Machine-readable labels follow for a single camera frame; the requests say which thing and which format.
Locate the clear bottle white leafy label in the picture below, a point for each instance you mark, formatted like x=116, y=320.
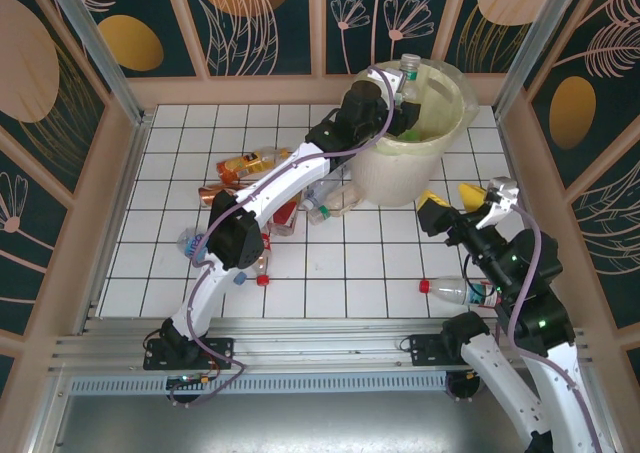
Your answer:
x=410, y=85

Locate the clear bottle red cap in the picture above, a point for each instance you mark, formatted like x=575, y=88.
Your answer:
x=445, y=289

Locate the clear bottle green neck band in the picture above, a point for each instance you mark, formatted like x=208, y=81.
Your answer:
x=345, y=198

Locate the clear bottle pale blue label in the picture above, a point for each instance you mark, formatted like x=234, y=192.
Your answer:
x=320, y=193

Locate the orange juice plastic bottle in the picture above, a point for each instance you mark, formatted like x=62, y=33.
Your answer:
x=245, y=165

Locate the tea bottle red yellow label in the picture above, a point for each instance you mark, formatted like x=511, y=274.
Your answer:
x=285, y=220

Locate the brown coffee drink bottle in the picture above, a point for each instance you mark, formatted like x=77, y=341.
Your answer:
x=215, y=195

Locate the cola bottle red label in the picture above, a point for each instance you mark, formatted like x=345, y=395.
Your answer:
x=264, y=268

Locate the water bottle blue cap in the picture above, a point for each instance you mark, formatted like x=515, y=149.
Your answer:
x=192, y=243

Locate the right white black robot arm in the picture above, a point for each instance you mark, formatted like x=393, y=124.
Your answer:
x=490, y=373

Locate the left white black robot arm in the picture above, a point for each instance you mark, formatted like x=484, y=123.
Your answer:
x=280, y=183

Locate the translucent plastic bin liner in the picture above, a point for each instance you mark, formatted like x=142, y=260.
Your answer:
x=450, y=103

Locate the cream plastic waste bin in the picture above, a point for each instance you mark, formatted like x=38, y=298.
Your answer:
x=395, y=178

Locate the grey metal sheet panel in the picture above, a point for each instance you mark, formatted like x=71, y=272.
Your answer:
x=320, y=423

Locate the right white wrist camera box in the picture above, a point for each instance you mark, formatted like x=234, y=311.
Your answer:
x=500, y=193

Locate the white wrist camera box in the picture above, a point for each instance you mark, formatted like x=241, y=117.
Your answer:
x=395, y=83
x=500, y=193

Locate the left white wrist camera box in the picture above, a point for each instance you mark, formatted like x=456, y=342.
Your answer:
x=395, y=83

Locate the aluminium side rail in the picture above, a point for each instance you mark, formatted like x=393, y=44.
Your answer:
x=505, y=132
x=117, y=223

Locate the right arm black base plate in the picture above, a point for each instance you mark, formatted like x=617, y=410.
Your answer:
x=425, y=348

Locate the aluminium frame post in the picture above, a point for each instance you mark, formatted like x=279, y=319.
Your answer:
x=531, y=48
x=97, y=48

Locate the aluminium front rail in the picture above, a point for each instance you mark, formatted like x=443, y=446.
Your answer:
x=320, y=345

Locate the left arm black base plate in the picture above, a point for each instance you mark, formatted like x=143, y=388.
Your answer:
x=150, y=360

